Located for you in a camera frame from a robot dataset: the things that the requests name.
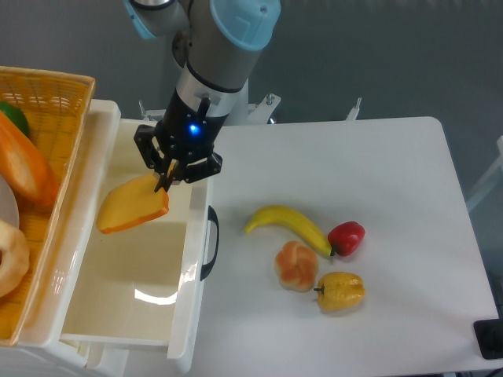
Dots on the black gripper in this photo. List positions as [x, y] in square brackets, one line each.
[180, 147]

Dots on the yellow bread slice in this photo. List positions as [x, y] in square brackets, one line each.
[131, 204]

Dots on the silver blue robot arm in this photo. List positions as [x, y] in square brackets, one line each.
[221, 43]

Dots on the open white upper drawer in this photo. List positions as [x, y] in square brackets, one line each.
[141, 289]

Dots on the round knotted bread roll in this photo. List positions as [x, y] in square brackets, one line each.
[296, 266]

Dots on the white drawer cabinet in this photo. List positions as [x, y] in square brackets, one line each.
[39, 351]

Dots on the yellow banana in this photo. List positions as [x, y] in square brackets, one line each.
[293, 220]

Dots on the yellow woven plastic basket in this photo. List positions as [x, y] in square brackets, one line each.
[56, 105]

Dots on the orange baguette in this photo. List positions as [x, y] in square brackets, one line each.
[25, 168]

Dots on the white plate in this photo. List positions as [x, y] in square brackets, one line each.
[8, 204]

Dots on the green fruit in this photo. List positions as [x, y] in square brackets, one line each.
[17, 116]

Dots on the beige bagel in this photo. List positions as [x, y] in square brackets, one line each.
[14, 257]

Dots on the red bell pepper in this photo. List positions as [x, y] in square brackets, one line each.
[346, 238]

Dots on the yellow bell pepper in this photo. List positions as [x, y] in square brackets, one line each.
[339, 290]

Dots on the black device at table edge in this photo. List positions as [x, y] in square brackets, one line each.
[488, 334]

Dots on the black drawer handle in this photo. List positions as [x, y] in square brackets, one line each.
[212, 243]

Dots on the white frame at right edge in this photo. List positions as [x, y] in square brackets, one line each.
[487, 182]

